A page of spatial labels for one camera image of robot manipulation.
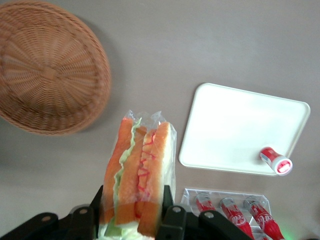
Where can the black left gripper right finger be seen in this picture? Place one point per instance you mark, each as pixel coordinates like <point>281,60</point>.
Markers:
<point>175,222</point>

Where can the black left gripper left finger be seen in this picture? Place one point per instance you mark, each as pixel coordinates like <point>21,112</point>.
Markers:
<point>75,225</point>

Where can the triangle sandwich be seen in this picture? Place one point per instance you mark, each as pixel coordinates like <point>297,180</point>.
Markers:
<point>135,175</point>

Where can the cream rectangular plastic tray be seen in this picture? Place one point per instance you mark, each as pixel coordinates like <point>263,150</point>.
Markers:
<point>237,130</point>

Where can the round brown wicker basket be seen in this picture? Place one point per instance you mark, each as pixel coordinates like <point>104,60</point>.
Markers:
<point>50,72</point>

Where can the clear acrylic bottle rack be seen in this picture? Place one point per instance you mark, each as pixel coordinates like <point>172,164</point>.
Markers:
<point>190,200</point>

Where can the red cola bottle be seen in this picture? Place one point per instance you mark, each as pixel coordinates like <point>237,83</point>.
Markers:
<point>236,215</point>
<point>265,220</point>
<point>203,203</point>

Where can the small red white-capped bottle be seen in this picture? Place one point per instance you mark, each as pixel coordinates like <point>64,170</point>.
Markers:
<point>275,160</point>

